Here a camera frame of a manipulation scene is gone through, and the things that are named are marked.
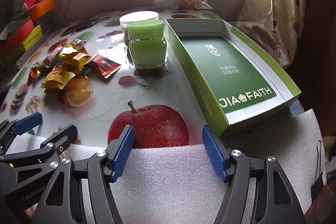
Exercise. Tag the fruit print tablecloth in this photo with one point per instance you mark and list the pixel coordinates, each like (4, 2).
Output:
(162, 87)

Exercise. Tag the lime green box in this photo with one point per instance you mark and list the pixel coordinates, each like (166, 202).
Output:
(32, 37)

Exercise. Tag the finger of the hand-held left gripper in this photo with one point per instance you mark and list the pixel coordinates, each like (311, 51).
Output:
(26, 124)
(64, 136)

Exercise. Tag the grey striped box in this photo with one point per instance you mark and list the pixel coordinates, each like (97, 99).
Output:
(26, 57)

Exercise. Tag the pile of small snack packets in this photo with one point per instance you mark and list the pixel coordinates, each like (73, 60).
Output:
(68, 61)

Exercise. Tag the red woven-pattern box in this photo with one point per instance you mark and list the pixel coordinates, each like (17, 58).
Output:
(18, 35)

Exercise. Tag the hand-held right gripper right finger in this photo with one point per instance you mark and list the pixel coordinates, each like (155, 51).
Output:
(214, 153)

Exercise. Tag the orange box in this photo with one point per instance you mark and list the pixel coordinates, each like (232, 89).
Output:
(43, 7)

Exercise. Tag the green cardboard box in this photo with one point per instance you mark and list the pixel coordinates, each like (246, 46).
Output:
(236, 69)

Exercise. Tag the white foam sheet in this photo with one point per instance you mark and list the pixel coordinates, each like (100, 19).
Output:
(168, 174)

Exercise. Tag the brown wooden cabinet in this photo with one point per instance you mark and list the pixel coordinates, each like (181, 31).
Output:
(315, 29)

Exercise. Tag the clear jar with white lid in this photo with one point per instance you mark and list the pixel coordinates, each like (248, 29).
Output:
(139, 18)

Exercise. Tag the cream patterned curtain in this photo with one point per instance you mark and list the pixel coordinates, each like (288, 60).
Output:
(273, 3)

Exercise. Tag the green jar with green lid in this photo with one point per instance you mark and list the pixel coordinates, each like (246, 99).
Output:
(147, 50)

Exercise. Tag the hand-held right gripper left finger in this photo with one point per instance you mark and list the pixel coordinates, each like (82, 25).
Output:
(123, 153)

